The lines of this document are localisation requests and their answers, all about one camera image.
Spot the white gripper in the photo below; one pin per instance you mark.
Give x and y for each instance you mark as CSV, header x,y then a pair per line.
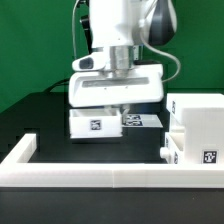
x,y
92,85

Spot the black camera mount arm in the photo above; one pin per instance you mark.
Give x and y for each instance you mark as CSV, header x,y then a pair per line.
x,y
84,21

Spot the white drawer tray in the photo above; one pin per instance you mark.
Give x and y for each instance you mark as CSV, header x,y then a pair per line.
x,y
172,152
94,123

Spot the white marker sheet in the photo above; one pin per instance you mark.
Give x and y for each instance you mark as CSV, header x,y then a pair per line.
x,y
142,120

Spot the white U-shaped border frame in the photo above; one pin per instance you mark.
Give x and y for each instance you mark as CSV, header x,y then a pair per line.
x,y
16,170

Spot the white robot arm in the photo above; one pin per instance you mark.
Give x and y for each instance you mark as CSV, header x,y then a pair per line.
x,y
119,25

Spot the white drawer cabinet box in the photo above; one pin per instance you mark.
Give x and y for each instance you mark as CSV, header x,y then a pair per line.
x,y
200,117

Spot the white front drawer tray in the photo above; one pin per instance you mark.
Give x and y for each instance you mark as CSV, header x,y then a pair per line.
x,y
172,152

